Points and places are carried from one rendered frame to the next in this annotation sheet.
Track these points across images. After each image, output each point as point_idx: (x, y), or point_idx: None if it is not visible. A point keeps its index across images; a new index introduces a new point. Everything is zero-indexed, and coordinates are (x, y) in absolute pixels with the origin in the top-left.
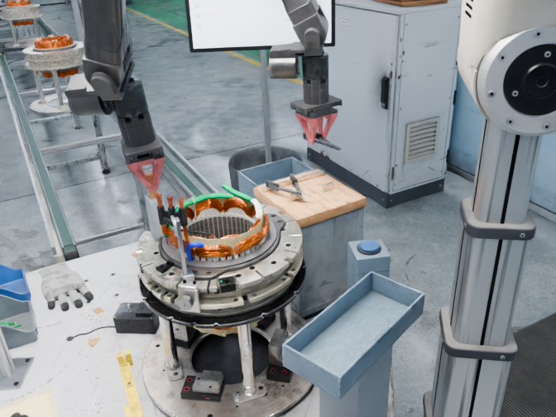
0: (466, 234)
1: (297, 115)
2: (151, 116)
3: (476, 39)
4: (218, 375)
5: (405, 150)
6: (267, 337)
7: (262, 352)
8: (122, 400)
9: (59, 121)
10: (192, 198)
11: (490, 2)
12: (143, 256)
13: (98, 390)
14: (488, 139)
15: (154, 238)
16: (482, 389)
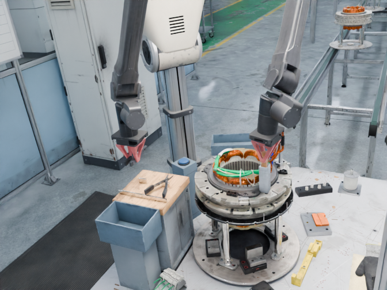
0: (188, 117)
1: (137, 147)
2: None
3: (194, 35)
4: (268, 224)
5: None
6: (222, 237)
7: (230, 239)
8: (312, 265)
9: None
10: (241, 169)
11: (199, 20)
12: (285, 183)
13: (321, 279)
14: (183, 75)
15: (269, 189)
16: None
